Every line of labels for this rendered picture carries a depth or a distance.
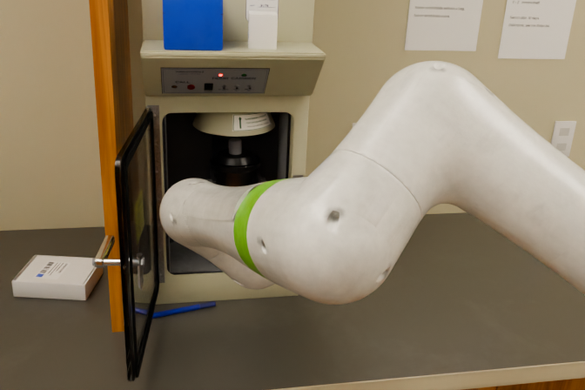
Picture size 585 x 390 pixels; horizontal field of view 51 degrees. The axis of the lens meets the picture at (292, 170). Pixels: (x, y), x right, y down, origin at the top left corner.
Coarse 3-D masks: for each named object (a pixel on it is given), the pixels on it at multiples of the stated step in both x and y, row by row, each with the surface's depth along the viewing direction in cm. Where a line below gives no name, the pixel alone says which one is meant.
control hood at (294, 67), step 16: (144, 48) 106; (160, 48) 106; (224, 48) 109; (240, 48) 110; (288, 48) 112; (304, 48) 113; (144, 64) 106; (160, 64) 106; (176, 64) 107; (192, 64) 107; (208, 64) 108; (224, 64) 108; (240, 64) 109; (256, 64) 109; (272, 64) 110; (288, 64) 110; (304, 64) 111; (320, 64) 111; (144, 80) 111; (160, 80) 111; (272, 80) 115; (288, 80) 115; (304, 80) 116
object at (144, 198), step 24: (144, 144) 109; (144, 168) 110; (120, 192) 90; (144, 192) 110; (120, 216) 91; (144, 216) 111; (120, 240) 93; (144, 240) 111; (120, 264) 94; (144, 288) 112; (144, 312) 113
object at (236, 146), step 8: (232, 144) 131; (240, 144) 131; (224, 152) 132; (232, 152) 131; (240, 152) 132; (248, 152) 133; (216, 160) 131; (224, 160) 129; (232, 160) 129; (240, 160) 129; (248, 160) 130
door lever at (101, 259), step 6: (108, 240) 104; (114, 240) 106; (102, 246) 102; (108, 246) 102; (102, 252) 100; (108, 252) 101; (96, 258) 99; (102, 258) 99; (96, 264) 98; (102, 264) 98; (108, 264) 99; (114, 264) 99
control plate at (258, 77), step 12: (168, 72) 109; (180, 72) 109; (192, 72) 109; (204, 72) 110; (216, 72) 110; (228, 72) 110; (240, 72) 111; (252, 72) 111; (264, 72) 112; (168, 84) 112; (180, 84) 113; (204, 84) 113; (216, 84) 114; (228, 84) 114; (240, 84) 115; (252, 84) 115; (264, 84) 115
